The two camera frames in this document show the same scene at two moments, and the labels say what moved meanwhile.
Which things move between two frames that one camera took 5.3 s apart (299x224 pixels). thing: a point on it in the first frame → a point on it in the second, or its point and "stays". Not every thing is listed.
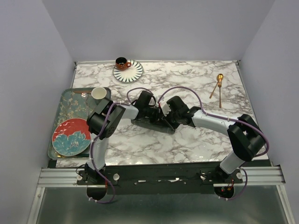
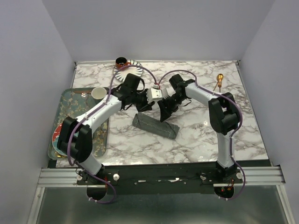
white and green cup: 98,93 stays
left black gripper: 158,116 → 146,107
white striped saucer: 132,74 stays
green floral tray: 75,103 stays
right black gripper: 166,118 → 165,113
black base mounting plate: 160,178 stays
